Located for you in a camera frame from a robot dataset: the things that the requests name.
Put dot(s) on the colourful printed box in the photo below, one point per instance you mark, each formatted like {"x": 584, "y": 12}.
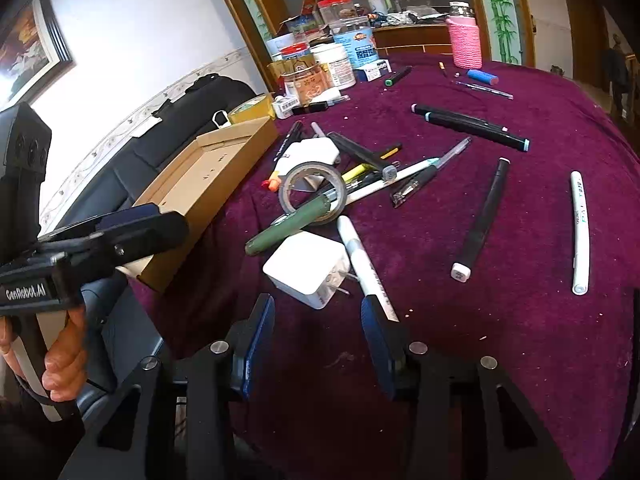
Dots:
{"x": 302, "y": 24}

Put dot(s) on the white paper bag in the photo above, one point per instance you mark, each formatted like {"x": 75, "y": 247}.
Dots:
{"x": 222, "y": 120}

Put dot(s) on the white power bank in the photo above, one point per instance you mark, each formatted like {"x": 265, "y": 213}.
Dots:
{"x": 315, "y": 152}

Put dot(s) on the black nail clipper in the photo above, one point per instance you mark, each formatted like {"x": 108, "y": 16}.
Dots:
{"x": 405, "y": 196}

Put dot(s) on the black leather sofa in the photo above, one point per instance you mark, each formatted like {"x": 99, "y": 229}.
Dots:
{"x": 150, "y": 145}

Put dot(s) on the green white thermos cup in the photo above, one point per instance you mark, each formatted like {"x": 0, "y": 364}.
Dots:
{"x": 376, "y": 2}

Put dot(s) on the tall clear red lid jar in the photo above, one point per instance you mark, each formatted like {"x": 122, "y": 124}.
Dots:
{"x": 337, "y": 10}

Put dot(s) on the clear pen cap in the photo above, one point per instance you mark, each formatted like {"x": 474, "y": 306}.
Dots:
{"x": 339, "y": 100}

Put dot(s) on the blue label tub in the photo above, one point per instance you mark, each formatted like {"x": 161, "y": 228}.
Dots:
{"x": 360, "y": 45}

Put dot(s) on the small blue white box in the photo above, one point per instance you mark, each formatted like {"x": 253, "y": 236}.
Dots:
{"x": 374, "y": 70}

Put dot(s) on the small red lid jar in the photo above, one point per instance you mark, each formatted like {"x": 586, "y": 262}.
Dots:
{"x": 295, "y": 51}

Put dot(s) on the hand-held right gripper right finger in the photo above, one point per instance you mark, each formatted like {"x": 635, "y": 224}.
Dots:
{"x": 377, "y": 345}

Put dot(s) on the yellow packing tape roll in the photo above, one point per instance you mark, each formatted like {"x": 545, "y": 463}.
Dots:
{"x": 260, "y": 112}

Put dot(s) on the brown paper package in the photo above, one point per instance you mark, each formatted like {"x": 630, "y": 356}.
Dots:
{"x": 280, "y": 67}

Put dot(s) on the yellow pen black clip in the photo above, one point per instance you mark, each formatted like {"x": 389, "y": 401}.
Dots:
{"x": 356, "y": 171}

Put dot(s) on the grey utility knife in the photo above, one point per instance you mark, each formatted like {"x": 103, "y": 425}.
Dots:
{"x": 360, "y": 154}

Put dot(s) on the white oval case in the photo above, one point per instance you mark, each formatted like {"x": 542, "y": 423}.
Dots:
{"x": 327, "y": 95}

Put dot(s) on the shallow cardboard box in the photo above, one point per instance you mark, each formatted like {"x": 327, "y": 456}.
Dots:
{"x": 210, "y": 170}

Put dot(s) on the small yellow black pen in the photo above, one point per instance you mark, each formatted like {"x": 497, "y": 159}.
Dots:
{"x": 443, "y": 69}

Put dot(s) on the white barcode marker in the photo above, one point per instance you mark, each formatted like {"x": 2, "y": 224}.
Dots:
{"x": 362, "y": 265}

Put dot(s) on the white plastic tub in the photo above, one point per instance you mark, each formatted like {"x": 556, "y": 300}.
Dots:
{"x": 277, "y": 45}

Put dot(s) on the white charger plug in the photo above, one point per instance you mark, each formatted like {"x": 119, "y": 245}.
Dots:
{"x": 305, "y": 267}

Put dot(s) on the wooden door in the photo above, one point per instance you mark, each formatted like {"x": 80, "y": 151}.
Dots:
{"x": 582, "y": 30}

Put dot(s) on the silver plastic bags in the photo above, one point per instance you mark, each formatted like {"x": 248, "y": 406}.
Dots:
{"x": 420, "y": 15}

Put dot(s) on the black lipstick box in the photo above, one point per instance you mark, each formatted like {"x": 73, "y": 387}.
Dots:
{"x": 310, "y": 108}

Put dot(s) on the white glue bottle orange cap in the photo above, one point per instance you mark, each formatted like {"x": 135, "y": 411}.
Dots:
{"x": 285, "y": 165}

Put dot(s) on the person's left hand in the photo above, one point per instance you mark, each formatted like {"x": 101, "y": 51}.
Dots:
{"x": 62, "y": 365}

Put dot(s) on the dark green pen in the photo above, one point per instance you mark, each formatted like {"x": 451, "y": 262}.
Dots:
{"x": 280, "y": 235}

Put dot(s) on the slim white pen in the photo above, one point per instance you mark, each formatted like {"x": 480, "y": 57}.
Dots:
{"x": 580, "y": 232}

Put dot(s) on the purple velvet tablecloth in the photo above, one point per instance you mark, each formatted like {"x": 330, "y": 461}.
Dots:
{"x": 500, "y": 335}

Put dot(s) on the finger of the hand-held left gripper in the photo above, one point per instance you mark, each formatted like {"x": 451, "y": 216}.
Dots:
{"x": 125, "y": 214}
{"x": 145, "y": 235}

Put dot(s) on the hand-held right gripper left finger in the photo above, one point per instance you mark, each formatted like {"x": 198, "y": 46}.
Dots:
{"x": 257, "y": 345}

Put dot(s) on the framed wall picture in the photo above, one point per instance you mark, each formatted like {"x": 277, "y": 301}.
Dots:
{"x": 25, "y": 50}

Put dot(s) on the white barcode box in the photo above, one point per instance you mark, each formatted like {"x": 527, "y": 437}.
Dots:
{"x": 284, "y": 106}

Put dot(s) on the blue cylinder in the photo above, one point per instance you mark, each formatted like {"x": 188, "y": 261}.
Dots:
{"x": 481, "y": 76}

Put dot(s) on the clear blue ballpoint pen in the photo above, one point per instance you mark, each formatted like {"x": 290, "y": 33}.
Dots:
{"x": 482, "y": 89}

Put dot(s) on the black marker white cap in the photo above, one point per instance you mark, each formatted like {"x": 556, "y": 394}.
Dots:
{"x": 482, "y": 217}

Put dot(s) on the clear jar orange print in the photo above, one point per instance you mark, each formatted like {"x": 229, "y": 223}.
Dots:
{"x": 302, "y": 87}

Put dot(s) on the black marker green cap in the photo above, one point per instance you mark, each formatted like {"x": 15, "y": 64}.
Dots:
{"x": 398, "y": 75}

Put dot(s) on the black tape roll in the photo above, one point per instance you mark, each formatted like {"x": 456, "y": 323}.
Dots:
{"x": 312, "y": 165}

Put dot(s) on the pink knitted jar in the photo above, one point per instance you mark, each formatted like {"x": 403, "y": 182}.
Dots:
{"x": 463, "y": 45}

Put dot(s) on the white pill bottle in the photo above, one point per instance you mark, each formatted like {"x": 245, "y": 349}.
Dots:
{"x": 335, "y": 65}

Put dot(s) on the black marker teal ends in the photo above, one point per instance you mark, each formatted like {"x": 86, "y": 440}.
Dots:
{"x": 480, "y": 132}

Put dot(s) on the clear gel pen black grip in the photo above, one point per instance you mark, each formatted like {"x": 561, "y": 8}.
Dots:
{"x": 450, "y": 152}

